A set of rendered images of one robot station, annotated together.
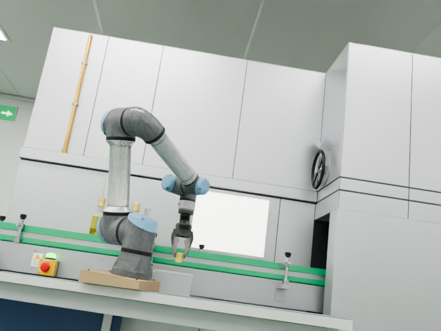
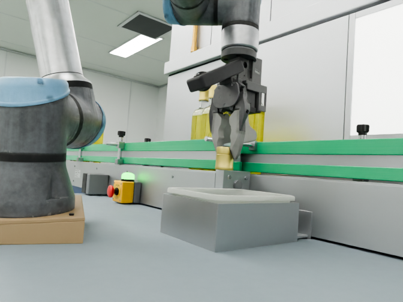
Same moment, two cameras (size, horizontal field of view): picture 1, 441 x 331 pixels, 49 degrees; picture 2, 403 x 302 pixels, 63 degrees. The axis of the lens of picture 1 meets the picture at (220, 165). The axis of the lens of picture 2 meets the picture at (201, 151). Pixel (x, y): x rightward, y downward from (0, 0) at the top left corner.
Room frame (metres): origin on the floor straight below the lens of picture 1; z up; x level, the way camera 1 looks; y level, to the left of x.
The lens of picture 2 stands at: (1.76, -0.38, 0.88)
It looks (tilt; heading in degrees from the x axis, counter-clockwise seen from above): 3 degrees up; 56
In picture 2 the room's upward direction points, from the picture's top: 4 degrees clockwise
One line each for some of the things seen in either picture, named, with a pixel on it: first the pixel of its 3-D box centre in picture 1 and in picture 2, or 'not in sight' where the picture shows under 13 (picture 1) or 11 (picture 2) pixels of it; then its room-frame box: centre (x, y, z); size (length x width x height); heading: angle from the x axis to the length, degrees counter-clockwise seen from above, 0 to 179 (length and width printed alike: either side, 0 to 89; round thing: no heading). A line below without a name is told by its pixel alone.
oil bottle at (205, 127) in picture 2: not in sight; (210, 138); (2.39, 0.50, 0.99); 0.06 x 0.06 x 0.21; 4
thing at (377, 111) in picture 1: (394, 143); not in sight; (2.45, -0.92, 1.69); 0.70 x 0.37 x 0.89; 94
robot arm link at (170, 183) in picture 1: (176, 184); (191, 2); (2.08, 0.18, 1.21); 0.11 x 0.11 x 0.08; 50
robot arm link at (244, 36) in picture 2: (186, 206); (238, 44); (2.17, 0.13, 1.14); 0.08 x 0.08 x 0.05
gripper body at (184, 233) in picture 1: (184, 224); (239, 84); (2.18, 0.13, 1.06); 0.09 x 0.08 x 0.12; 5
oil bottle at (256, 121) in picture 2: not in sight; (250, 136); (2.41, 0.33, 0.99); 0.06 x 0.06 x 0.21; 4
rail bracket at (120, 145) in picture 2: (18, 228); (114, 147); (2.19, 0.86, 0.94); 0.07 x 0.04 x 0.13; 4
